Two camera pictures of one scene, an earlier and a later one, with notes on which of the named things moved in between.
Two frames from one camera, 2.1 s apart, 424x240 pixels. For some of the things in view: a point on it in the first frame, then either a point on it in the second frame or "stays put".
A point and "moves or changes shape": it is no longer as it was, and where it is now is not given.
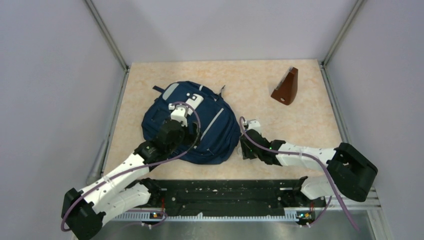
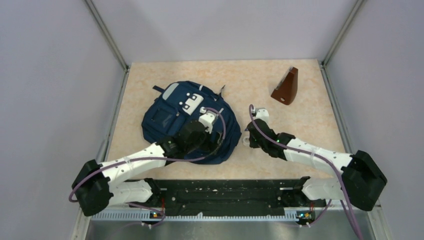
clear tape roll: (239, 151) moves or changes shape
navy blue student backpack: (220, 134) stays put
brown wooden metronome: (285, 90) stays put
